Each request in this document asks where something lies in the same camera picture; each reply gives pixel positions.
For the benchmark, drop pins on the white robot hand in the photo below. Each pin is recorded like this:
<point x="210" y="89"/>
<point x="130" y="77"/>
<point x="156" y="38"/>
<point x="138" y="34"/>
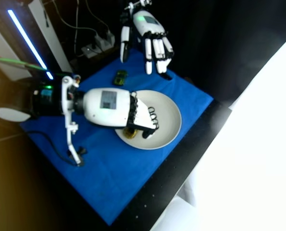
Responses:
<point x="147" y="24"/>
<point x="109" y="110"/>

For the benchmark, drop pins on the yellow object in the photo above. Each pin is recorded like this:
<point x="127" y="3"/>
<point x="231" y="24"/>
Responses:
<point x="130" y="134"/>

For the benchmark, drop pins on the green toy car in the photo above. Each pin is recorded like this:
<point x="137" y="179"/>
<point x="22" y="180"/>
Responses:
<point x="120" y="78"/>

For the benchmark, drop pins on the white round plate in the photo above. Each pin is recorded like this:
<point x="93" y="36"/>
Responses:
<point x="166" y="115"/>

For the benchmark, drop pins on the white power strip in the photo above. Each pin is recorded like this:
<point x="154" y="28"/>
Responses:
<point x="105" y="39"/>
<point x="91" y="51"/>

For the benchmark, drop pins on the blue cloth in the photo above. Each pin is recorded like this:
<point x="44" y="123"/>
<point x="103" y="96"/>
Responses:
<point x="114" y="163"/>

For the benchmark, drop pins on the white upright panel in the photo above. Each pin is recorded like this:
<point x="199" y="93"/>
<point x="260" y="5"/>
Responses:
<point x="50" y="36"/>

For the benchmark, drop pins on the bright light strip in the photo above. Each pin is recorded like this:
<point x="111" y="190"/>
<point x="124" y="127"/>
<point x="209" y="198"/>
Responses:
<point x="27" y="38"/>

